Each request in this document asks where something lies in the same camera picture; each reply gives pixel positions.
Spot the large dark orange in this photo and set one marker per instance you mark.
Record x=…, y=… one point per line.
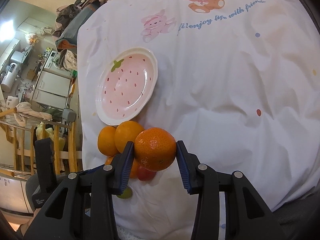
x=155, y=149

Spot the wooden chair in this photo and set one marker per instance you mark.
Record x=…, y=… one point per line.
x=24, y=132

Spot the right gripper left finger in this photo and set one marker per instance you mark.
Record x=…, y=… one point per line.
x=109, y=180

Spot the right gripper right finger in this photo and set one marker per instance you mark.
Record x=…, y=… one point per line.
x=202, y=180

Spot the large yellow-orange orange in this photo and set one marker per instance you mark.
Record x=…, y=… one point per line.
x=126, y=131

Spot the white kitchen cabinets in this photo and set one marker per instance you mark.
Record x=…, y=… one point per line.
x=51, y=90

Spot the white cartoon bed sheet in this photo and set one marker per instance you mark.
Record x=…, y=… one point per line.
x=238, y=83

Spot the pile of clothes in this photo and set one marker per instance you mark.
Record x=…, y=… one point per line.
x=69, y=20

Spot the small orange tangerine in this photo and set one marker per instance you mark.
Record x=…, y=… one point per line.
x=134, y=168

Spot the white washing machine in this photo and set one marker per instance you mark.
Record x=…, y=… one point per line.
x=51, y=63

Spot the red cherry tomato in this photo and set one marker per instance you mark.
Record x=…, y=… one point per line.
x=145, y=175

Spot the pink strawberry plate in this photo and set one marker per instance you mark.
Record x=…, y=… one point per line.
x=126, y=85

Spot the small orange mandarin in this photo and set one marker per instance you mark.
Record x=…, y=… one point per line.
x=106, y=143

